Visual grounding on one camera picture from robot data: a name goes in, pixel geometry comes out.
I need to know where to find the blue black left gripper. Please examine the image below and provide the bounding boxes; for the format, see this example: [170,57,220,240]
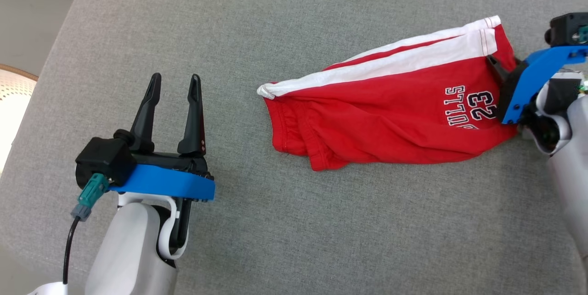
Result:
[109,73,216,250]

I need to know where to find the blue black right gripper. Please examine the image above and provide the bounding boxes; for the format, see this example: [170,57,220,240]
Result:
[486,45,588,125]

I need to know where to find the red shorts with white stripe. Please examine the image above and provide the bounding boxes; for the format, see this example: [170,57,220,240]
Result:
[256,15,522,172]

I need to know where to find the white perforated laundry basket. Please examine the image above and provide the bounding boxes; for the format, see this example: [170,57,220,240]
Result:
[0,64,40,176]

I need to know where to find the black cable with teal connector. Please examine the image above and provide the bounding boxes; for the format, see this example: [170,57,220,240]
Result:
[62,173,111,286]

